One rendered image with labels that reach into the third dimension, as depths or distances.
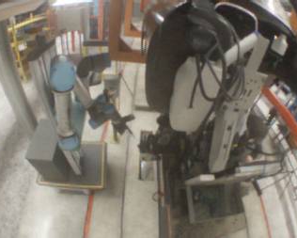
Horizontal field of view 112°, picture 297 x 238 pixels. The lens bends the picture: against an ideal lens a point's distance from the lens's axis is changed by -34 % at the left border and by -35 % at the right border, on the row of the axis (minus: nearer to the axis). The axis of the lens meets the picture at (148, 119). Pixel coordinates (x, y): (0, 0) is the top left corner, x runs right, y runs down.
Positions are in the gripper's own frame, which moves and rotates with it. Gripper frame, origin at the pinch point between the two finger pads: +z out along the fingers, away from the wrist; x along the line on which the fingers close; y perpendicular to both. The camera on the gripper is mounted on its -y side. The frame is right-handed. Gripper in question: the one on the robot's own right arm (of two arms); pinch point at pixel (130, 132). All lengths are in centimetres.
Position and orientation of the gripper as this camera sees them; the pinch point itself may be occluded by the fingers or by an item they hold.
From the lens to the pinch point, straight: 117.0
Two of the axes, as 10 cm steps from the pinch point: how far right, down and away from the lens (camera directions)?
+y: -7.4, 6.4, -2.0
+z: 2.4, 5.3, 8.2
